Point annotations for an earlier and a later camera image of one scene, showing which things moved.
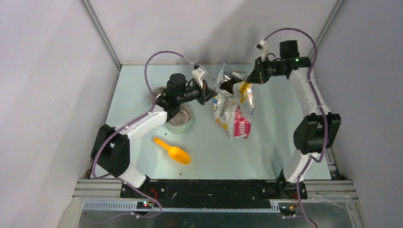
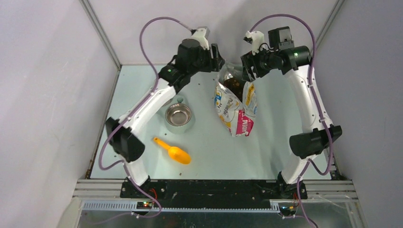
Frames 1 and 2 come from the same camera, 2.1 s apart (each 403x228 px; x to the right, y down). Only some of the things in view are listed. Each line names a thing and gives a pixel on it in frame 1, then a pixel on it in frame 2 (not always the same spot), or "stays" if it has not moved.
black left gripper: [205, 93] → [215, 64]
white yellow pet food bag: [234, 106] stays
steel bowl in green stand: [182, 122] stays
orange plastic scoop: [175, 153] stays
